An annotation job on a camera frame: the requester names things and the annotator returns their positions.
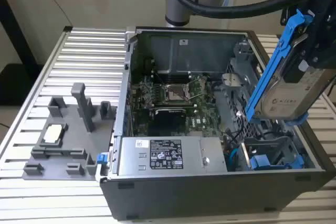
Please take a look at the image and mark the hard disk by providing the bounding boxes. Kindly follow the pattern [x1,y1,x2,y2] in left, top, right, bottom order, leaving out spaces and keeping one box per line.
[245,8,326,128]

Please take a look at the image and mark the CPU socket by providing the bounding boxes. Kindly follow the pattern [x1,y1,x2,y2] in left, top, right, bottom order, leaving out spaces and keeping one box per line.
[164,83,194,103]

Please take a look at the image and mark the black stand with base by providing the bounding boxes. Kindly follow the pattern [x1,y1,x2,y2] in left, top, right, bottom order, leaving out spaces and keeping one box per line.
[0,0,45,107]

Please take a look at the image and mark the grey metal shroud plate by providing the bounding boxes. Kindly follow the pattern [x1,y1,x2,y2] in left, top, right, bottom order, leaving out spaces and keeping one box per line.
[151,34,238,74]

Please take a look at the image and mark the blue wire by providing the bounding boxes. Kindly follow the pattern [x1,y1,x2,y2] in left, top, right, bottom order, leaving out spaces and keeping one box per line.
[226,147,239,170]

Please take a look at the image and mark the black graphics card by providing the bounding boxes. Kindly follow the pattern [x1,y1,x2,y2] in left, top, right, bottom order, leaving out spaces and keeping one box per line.
[148,105,197,137]

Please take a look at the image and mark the silver CPU chip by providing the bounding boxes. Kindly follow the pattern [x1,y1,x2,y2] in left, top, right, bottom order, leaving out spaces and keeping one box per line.
[43,124,64,143]

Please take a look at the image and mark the blue case latch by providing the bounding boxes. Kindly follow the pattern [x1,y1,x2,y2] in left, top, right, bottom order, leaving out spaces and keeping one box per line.
[96,153,109,166]

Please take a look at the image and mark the silver power supply unit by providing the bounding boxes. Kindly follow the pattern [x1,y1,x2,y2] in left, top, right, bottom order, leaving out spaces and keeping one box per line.
[117,136,228,176]

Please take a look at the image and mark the blue empty disk carrier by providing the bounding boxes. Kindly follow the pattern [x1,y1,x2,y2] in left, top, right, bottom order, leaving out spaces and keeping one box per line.
[249,154,305,171]

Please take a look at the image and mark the grey parts rack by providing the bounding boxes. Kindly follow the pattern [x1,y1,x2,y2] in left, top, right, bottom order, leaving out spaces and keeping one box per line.
[23,82,118,182]

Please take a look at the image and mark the green motherboard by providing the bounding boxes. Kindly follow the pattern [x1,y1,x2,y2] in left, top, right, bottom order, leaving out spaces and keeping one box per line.
[130,74,227,138]

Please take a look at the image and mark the black wire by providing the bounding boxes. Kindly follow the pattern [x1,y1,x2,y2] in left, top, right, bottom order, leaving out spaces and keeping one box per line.
[225,126,249,146]

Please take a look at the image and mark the dark grey open PC case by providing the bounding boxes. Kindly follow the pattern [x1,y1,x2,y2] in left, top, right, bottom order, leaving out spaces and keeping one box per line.
[99,26,336,221]

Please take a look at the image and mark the metal socket cover frame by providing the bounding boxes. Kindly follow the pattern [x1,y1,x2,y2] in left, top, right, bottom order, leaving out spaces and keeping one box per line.
[185,75,208,101]

